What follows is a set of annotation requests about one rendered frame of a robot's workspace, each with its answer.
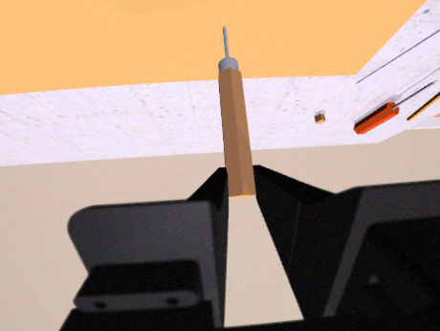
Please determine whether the orange thin rod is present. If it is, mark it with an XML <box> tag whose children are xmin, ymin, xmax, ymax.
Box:
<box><xmin>407</xmin><ymin>92</ymin><xmax>440</xmax><ymax>121</ymax></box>

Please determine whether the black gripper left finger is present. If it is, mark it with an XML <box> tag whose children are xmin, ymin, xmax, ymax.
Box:
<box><xmin>67</xmin><ymin>167</ymin><xmax>229</xmax><ymax>328</ymax></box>

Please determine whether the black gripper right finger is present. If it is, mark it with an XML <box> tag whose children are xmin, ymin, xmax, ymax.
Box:
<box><xmin>253</xmin><ymin>165</ymin><xmax>440</xmax><ymax>320</ymax></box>

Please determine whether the awl with orange handle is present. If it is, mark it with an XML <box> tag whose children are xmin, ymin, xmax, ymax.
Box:
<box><xmin>218</xmin><ymin>27</ymin><xmax>256</xmax><ymax>199</ymax></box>

